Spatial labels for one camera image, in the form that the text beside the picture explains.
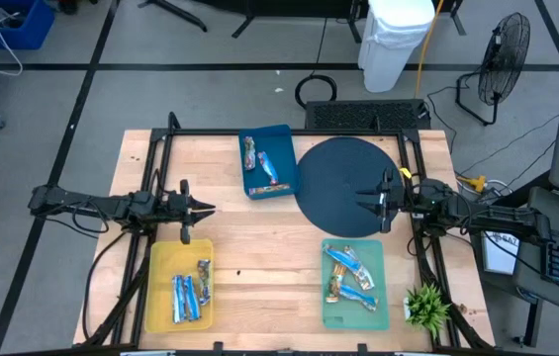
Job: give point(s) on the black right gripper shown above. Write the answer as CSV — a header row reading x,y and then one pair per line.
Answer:
x,y
398,200

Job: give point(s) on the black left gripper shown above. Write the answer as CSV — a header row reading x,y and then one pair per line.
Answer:
x,y
179,208

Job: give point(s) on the orange granola bar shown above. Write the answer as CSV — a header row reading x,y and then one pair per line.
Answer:
x,y
269,189

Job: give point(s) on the dark multicolour granola bar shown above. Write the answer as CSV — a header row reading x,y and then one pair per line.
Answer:
x,y
204,281

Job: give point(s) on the silver red granola bar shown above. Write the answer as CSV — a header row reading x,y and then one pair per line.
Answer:
x,y
249,152

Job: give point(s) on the snack bars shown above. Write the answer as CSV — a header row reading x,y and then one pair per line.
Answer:
x,y
364,277

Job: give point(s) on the snack bags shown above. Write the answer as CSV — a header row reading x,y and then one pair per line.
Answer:
x,y
334,288

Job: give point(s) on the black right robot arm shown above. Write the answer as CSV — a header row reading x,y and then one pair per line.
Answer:
x,y
496,217

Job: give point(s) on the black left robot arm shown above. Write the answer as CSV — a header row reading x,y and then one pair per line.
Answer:
x,y
86,203

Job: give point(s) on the round dark blue mat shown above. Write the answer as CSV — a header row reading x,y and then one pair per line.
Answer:
x,y
333,188

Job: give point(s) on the yellow tag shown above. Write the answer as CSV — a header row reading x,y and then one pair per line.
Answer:
x,y
406,173

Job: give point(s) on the yellow plastic bin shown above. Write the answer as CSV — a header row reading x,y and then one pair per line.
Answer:
x,y
160,267

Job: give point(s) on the yellow power plug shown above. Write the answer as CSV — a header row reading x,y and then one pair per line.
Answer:
x,y
474,184

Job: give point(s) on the blue plastic bin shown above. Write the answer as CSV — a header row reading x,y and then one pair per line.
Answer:
x,y
284,148

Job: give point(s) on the teal plastic bin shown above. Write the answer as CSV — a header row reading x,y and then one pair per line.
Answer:
x,y
378,316

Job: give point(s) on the small green potted plant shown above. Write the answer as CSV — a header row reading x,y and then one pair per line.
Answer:
x,y
427,309

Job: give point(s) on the white box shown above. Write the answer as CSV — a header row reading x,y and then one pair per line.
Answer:
x,y
499,254

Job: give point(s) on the white trash can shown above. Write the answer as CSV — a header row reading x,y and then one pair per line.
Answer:
x,y
393,44

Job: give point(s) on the black desk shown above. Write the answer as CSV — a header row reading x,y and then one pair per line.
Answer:
x,y
551,212

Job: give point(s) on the black floor fan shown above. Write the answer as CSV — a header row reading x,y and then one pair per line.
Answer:
x,y
504,59

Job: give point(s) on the black stand base legs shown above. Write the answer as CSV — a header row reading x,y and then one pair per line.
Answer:
x,y
175,12
247,20

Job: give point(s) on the large blue floor bin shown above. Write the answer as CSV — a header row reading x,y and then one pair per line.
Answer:
x,y
31,29

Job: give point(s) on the black aluminium table frame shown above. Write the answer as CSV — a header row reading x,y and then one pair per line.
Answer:
x,y
200,132

